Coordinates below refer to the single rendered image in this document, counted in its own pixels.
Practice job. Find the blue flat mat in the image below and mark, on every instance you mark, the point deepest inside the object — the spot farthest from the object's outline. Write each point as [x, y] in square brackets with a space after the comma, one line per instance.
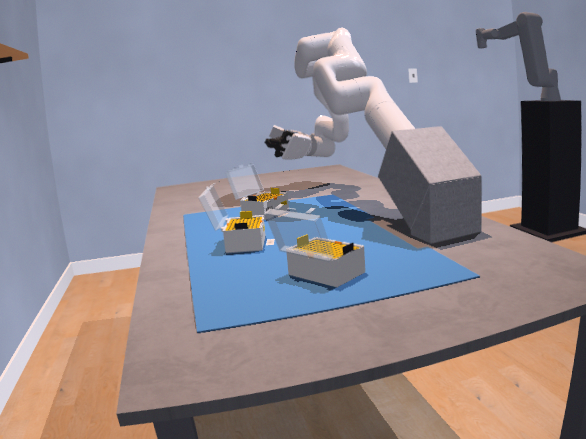
[244, 288]

